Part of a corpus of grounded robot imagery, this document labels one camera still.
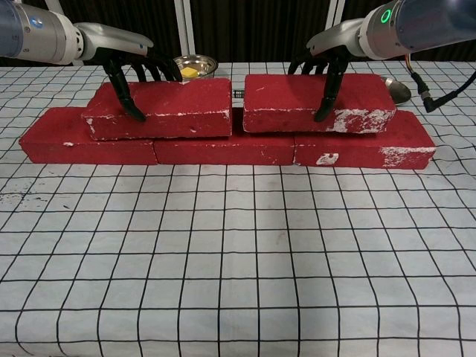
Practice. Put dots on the steel bowl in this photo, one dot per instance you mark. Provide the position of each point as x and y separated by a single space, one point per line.
202 63

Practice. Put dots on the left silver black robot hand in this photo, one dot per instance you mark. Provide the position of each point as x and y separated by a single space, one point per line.
111 39

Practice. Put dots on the white partition post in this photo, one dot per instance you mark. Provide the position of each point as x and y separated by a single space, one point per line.
185 26
332 15

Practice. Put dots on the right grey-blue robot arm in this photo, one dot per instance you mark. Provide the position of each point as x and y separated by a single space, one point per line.
427 26

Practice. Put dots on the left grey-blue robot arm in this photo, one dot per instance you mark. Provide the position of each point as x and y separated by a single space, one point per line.
37 33

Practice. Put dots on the checkered tablecloth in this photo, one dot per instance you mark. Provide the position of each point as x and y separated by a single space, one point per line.
238 260

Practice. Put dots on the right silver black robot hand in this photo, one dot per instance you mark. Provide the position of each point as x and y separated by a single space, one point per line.
338 37

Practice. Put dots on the yellow cube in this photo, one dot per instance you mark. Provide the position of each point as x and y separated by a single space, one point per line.
189 72

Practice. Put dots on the red brick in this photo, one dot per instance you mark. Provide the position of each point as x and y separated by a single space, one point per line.
282 96
223 150
409 137
56 145
178 100

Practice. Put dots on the steel plate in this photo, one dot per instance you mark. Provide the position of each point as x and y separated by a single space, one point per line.
398 91

